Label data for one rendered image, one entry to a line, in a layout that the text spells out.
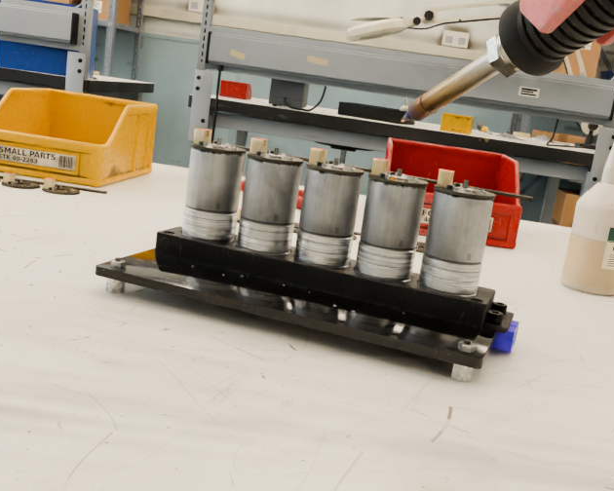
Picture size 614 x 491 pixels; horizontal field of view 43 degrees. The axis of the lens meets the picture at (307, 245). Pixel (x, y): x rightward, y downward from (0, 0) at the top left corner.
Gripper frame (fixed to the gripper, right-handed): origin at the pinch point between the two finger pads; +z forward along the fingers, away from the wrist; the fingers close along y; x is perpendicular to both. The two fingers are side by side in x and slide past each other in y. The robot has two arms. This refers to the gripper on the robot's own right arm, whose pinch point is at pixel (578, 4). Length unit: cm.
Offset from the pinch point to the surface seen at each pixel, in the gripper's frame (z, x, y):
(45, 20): 126, -230, -17
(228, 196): 14.6, -8.0, 4.8
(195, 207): 15.4, -8.0, 6.1
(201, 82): 124, -201, -64
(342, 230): 13.0, -4.2, 1.0
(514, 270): 20.3, -9.6, -16.2
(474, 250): 10.8, -0.9, -2.9
